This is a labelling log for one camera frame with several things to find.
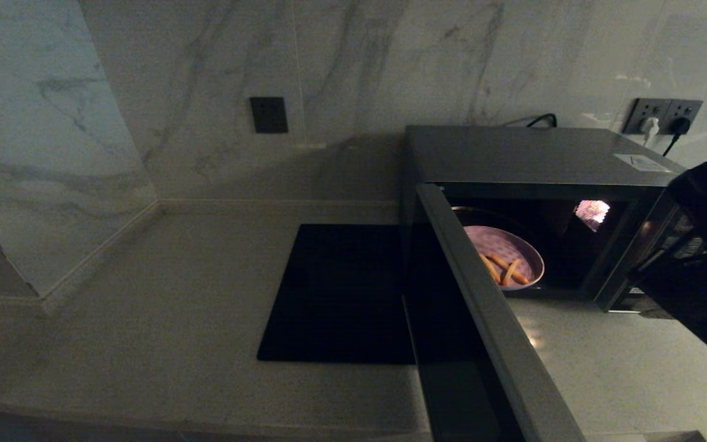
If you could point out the silver Panasonic microwave oven body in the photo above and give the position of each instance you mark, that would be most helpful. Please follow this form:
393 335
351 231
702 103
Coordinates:
513 153

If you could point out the black glass induction cooktop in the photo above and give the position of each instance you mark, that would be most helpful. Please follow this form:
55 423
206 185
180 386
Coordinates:
329 294

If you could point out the purple plate with fries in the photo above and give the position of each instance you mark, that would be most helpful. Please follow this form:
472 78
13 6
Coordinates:
501 242

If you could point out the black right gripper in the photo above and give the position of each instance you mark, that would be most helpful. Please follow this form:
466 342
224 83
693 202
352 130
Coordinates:
691 294

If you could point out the dark single wall socket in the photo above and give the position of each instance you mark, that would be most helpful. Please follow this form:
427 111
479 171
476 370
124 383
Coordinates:
269 115

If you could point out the dark glass microwave door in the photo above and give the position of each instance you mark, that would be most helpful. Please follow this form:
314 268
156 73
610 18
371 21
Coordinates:
488 319

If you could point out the orange french fry stick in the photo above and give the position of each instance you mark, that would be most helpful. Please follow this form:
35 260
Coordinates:
510 273
490 267
510 268

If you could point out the white power plug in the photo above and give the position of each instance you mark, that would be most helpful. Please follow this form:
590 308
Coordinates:
650 127

